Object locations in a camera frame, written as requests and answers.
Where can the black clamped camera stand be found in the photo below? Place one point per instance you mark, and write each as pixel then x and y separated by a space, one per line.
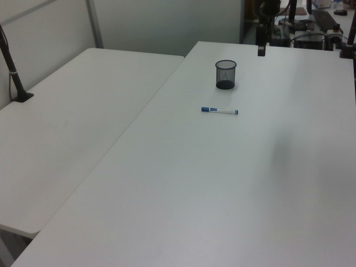
pixel 350 41

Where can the black mesh pen cup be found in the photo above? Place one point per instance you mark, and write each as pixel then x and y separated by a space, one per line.
pixel 226 75

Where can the black computer keyboard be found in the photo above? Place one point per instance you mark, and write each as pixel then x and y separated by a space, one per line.
pixel 324 19

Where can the silver metal device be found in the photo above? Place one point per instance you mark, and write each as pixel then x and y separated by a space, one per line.
pixel 333 36

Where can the blue white whiteboard marker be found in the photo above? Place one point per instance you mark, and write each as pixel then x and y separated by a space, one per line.
pixel 219 110

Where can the black camera stand white tie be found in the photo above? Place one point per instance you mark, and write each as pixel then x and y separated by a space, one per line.
pixel 12 73

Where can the black computer mouse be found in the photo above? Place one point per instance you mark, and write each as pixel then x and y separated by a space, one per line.
pixel 340 12

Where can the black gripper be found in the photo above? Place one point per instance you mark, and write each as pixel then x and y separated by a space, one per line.
pixel 261 34

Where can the black pole round base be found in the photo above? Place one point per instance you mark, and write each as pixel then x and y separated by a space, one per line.
pixel 292 16

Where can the black control box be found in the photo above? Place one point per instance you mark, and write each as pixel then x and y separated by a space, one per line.
pixel 281 35

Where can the white blue cardboard box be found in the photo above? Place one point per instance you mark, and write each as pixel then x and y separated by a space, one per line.
pixel 321 3

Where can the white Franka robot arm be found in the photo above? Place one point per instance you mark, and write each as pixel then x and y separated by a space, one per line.
pixel 271 6

